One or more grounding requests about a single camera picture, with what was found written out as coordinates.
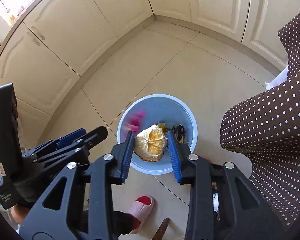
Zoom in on black snack wrapper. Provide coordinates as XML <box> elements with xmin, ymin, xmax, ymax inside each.
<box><xmin>170</xmin><ymin>125</ymin><xmax>185</xmax><ymax>144</ymax></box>

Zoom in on cream kitchen cabinets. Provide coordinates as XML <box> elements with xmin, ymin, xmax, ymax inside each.
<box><xmin>0</xmin><ymin>0</ymin><xmax>300</xmax><ymax>116</ymax></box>

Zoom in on person's left hand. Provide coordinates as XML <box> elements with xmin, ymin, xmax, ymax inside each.
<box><xmin>11</xmin><ymin>204</ymin><xmax>30</xmax><ymax>225</ymax></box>

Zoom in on magenta snack bag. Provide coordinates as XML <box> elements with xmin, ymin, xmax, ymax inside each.
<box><xmin>125</xmin><ymin>110</ymin><xmax>146</xmax><ymax>134</ymax></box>

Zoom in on pink red slipper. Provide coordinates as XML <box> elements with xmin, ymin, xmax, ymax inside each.
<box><xmin>127</xmin><ymin>196</ymin><xmax>155</xmax><ymax>234</ymax></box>

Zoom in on blue trash bin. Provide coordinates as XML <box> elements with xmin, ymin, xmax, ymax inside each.
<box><xmin>117</xmin><ymin>94</ymin><xmax>198</xmax><ymax>175</ymax></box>

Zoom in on brown polka dot tablecloth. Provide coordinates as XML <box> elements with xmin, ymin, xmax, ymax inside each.
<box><xmin>220</xmin><ymin>13</ymin><xmax>300</xmax><ymax>229</ymax></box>

